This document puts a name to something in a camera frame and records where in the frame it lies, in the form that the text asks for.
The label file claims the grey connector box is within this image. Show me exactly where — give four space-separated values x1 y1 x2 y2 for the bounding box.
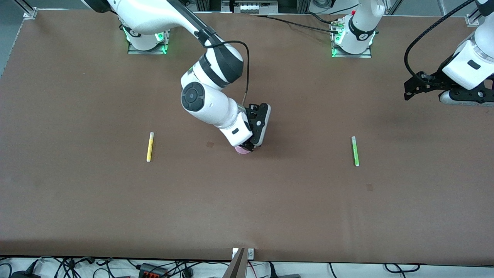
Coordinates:
231 0 279 14

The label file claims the black plug with cable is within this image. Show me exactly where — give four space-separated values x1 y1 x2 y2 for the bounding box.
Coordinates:
268 262 301 278

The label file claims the black orange power strip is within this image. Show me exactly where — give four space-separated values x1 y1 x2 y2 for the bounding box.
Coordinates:
139 263 169 278

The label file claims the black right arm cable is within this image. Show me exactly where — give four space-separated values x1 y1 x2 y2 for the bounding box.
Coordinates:
202 40 250 105

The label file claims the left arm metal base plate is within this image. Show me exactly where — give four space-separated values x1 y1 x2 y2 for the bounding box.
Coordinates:
331 21 372 59

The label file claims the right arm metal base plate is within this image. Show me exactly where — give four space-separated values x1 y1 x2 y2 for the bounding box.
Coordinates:
128 17 171 55

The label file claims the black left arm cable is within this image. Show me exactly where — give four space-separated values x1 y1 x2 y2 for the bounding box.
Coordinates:
404 0 476 78

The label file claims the green marker pen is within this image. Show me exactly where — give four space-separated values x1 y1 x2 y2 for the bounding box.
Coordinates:
351 136 360 167

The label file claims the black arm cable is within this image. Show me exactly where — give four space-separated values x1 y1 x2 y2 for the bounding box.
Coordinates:
404 0 476 78
202 40 250 105

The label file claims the long black table cable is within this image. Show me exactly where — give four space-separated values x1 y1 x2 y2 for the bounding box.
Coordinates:
250 14 341 34

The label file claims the looped black floor cable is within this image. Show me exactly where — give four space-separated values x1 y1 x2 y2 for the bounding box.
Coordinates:
384 263 421 275

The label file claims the slanted grey beam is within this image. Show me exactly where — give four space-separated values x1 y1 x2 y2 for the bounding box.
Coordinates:
222 248 247 278

